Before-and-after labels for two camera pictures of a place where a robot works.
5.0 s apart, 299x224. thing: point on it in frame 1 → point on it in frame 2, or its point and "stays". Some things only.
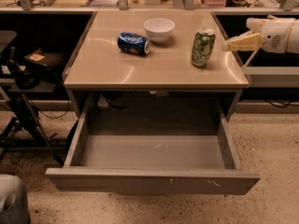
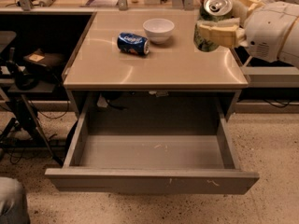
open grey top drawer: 153,144 stays
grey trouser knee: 14,206 stays
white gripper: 276,36 → 266,32
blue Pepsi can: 133,43 stays
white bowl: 159,30 stays
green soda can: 202,49 → 216,7
